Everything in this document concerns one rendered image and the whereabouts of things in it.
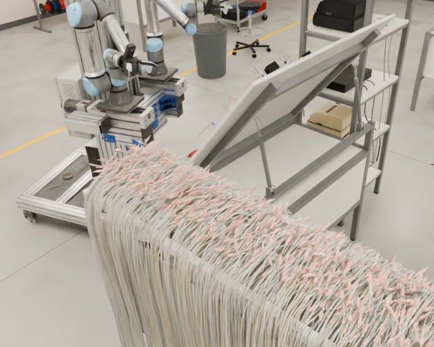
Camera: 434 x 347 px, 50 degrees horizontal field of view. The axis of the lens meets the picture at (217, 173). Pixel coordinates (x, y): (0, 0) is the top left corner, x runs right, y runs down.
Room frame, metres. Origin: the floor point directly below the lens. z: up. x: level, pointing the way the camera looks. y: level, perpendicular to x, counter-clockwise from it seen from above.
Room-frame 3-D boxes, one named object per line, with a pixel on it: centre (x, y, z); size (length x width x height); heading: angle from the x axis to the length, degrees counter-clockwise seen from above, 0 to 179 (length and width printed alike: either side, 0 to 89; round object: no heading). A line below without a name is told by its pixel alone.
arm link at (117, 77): (2.44, 0.51, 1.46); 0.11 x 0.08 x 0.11; 130
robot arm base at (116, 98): (2.72, 0.59, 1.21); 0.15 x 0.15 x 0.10
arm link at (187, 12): (3.31, 0.12, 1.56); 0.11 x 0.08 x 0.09; 91
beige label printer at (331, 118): (3.04, -0.87, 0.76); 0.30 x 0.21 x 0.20; 47
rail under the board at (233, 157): (2.58, -0.17, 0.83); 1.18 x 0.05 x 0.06; 133
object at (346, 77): (3.07, -0.90, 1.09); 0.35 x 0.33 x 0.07; 133
